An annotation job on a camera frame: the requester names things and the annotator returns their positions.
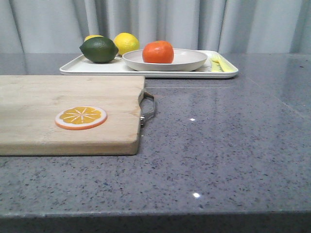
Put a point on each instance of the orange mandarin fruit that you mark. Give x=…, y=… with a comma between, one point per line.
x=160, y=52

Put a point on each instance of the white bear print tray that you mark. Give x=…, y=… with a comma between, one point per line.
x=187, y=64

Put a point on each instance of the orange slice toy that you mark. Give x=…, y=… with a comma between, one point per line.
x=81, y=118

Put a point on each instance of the yellow plastic knife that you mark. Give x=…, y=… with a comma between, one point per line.
x=215, y=65

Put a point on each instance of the yellow lemon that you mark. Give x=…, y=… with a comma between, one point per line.
x=126, y=42
x=92, y=36

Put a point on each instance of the yellow plastic fork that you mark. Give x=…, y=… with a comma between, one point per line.
x=224, y=64

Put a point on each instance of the green lime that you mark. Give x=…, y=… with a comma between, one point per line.
x=99, y=49

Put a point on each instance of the rear yellow lemon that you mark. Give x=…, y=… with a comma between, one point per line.
x=92, y=36

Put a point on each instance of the wooden cutting board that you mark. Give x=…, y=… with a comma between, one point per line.
x=30, y=103

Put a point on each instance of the grey curtain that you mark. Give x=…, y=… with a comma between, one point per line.
x=226, y=26

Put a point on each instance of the metal cutting board handle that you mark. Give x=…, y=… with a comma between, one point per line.
x=151, y=110

